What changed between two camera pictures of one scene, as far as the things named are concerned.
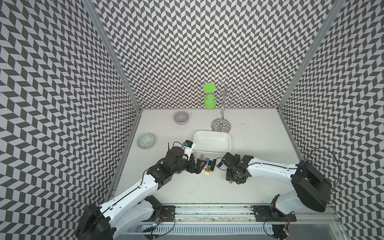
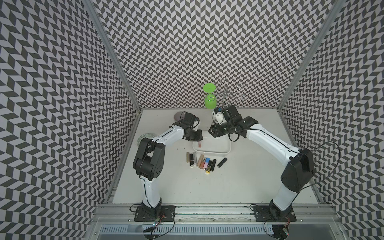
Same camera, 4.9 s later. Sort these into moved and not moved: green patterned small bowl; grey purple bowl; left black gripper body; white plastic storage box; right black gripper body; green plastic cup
Moved: left black gripper body; right black gripper body
Not moved: white plastic storage box; grey purple bowl; green plastic cup; green patterned small bowl
